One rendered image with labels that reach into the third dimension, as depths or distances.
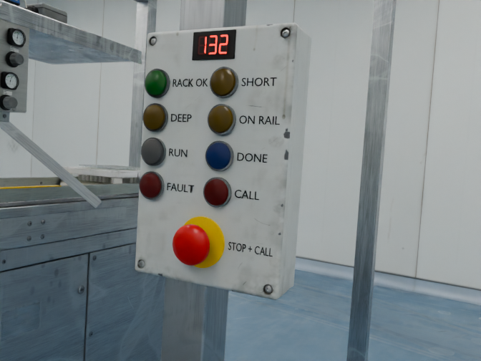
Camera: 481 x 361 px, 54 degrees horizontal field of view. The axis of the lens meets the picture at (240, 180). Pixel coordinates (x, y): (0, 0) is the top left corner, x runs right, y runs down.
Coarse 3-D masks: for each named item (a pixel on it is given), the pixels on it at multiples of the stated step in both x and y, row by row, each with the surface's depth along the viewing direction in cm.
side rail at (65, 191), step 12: (0, 192) 106; (12, 192) 109; (24, 192) 112; (36, 192) 115; (48, 192) 118; (60, 192) 121; (72, 192) 125; (96, 192) 133; (108, 192) 138; (120, 192) 142; (132, 192) 148
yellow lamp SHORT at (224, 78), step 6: (216, 72) 46; (222, 72) 45; (228, 72) 45; (216, 78) 46; (222, 78) 45; (228, 78) 45; (234, 78) 45; (216, 84) 46; (222, 84) 45; (228, 84) 45; (234, 84) 45; (216, 90) 46; (222, 90) 45; (228, 90) 45
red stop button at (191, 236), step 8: (192, 224) 46; (176, 232) 46; (184, 232) 45; (192, 232) 45; (200, 232) 45; (176, 240) 46; (184, 240) 45; (192, 240) 45; (200, 240) 45; (208, 240) 45; (176, 248) 46; (184, 248) 45; (192, 248) 45; (200, 248) 44; (208, 248) 45; (176, 256) 46; (184, 256) 45; (192, 256) 45; (200, 256) 45; (192, 264) 45
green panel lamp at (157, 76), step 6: (150, 72) 49; (156, 72) 49; (162, 72) 49; (150, 78) 49; (156, 78) 49; (162, 78) 49; (150, 84) 49; (156, 84) 49; (162, 84) 49; (150, 90) 49; (156, 90) 49; (162, 90) 49
